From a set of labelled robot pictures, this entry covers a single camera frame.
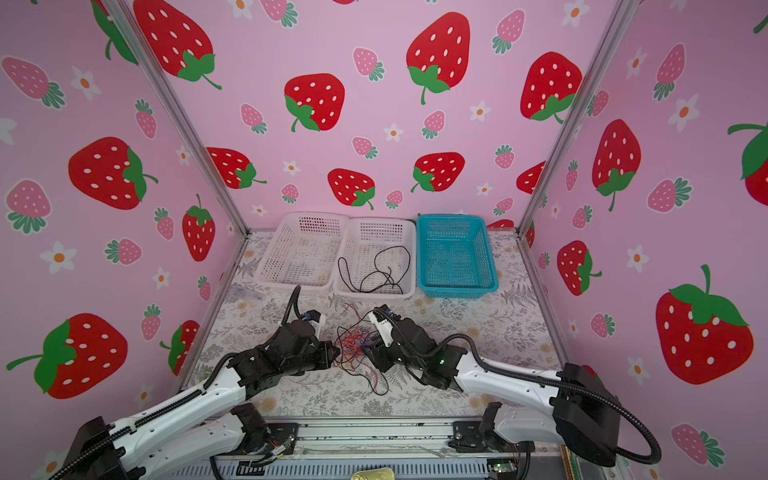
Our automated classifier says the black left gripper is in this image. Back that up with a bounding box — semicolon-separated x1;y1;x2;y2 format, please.
284;339;345;378

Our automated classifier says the red cable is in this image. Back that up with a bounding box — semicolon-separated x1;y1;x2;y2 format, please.
334;303;385;391

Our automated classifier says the black cable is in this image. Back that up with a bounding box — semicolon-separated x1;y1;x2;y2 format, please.
334;311;391;397
337;244;413;295

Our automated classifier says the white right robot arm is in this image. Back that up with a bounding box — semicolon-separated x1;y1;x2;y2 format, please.
362;305;662;467

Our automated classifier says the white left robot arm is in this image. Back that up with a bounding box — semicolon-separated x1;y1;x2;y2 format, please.
52;291;340;479

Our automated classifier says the middle white plastic basket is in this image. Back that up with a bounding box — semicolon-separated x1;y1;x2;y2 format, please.
332;218;417;302

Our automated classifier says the white plastic basket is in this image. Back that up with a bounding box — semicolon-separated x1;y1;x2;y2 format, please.
254;212;349;295
332;218;417;302

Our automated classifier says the left white plastic basket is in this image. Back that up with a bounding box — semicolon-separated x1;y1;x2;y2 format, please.
254;212;349;295

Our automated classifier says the teal plastic basket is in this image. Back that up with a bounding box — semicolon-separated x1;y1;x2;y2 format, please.
417;214;499;299

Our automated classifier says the gold object at bottom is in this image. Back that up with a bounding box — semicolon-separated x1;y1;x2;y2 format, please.
351;467;395;480

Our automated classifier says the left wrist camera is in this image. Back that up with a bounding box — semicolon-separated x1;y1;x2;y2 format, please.
301;310;327;338

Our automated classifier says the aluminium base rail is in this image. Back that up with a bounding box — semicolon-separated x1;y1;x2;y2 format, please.
125;416;625;480

